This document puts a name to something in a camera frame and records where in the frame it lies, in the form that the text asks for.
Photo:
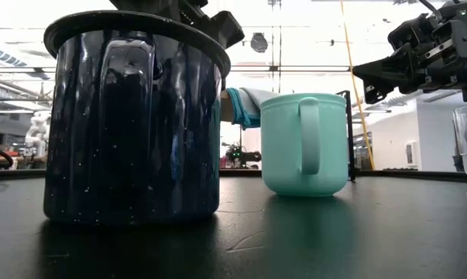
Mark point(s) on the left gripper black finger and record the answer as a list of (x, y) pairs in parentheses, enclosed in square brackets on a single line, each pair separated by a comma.
[(227, 31)]

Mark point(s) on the white wall box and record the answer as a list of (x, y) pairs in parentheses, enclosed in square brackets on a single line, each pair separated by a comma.
[(412, 153)]

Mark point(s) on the wooden shelf with black frame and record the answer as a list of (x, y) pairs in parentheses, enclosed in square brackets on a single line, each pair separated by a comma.
[(349, 135)]

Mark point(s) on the black background robot arm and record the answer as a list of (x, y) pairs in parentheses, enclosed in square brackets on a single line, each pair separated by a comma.
[(239, 155)]

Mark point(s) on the dark blue speckled enamel mug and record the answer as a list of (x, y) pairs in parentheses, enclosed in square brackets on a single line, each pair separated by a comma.
[(132, 135)]

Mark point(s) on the folded blue-grey cloth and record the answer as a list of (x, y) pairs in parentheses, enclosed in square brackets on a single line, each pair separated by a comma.
[(248, 104)]

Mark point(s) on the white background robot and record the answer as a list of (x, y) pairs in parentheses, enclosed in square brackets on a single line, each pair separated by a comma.
[(37, 131)]

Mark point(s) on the mint green plastic mug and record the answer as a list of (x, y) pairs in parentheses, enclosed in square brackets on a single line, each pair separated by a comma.
[(283, 155)]

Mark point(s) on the round black ceiling fixture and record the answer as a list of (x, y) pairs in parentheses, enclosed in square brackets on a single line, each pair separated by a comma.
[(259, 42)]

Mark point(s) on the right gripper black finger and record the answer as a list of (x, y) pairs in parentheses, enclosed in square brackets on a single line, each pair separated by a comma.
[(392, 66), (376, 92)]

